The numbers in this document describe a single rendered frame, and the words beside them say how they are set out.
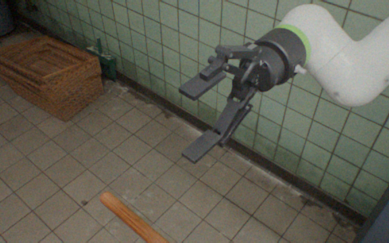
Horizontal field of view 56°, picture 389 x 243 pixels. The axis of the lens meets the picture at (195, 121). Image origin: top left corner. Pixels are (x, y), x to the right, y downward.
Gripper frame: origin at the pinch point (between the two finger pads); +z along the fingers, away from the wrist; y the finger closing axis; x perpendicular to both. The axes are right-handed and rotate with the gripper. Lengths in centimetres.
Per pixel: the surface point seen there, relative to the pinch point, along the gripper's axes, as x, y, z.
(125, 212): 13.5, 30.8, 7.0
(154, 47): 131, 97, -108
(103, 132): 140, 148, -61
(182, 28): 106, 73, -109
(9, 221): 125, 148, 19
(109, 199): 18.7, 30.9, 7.1
